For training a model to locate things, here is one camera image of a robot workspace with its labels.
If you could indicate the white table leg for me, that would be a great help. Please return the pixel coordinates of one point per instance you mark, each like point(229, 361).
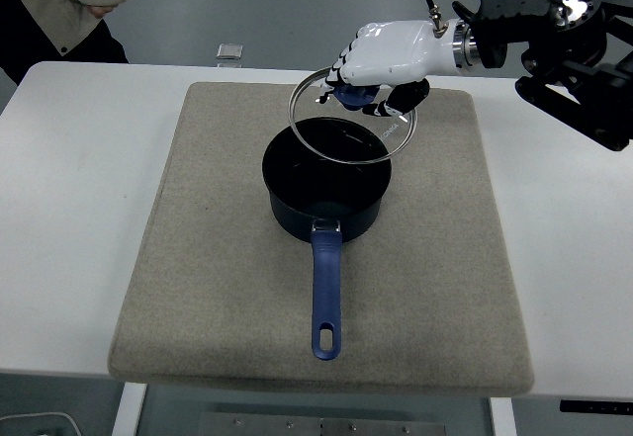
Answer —
point(503, 418)
point(128, 409)

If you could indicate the glass pot lid blue knob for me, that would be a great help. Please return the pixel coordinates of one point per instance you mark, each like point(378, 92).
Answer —
point(352, 100)

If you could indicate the grey metal plate with screws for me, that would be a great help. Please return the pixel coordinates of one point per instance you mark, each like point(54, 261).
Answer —
point(321, 426)

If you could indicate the black control panel under table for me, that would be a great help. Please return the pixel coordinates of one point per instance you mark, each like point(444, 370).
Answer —
point(593, 406)

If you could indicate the person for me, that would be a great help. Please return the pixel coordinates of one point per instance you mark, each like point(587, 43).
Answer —
point(34, 11)

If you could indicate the beige fabric mat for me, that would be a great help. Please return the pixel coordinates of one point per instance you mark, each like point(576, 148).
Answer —
point(198, 258)

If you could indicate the small silver floor plate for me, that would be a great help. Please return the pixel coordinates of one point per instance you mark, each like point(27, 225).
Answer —
point(230, 51)

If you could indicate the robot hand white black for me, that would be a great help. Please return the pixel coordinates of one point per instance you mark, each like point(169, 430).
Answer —
point(395, 53)

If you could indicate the person's hand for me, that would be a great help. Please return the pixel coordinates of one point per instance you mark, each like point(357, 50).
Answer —
point(103, 11)

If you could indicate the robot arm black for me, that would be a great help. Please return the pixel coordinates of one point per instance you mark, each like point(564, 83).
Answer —
point(519, 6)

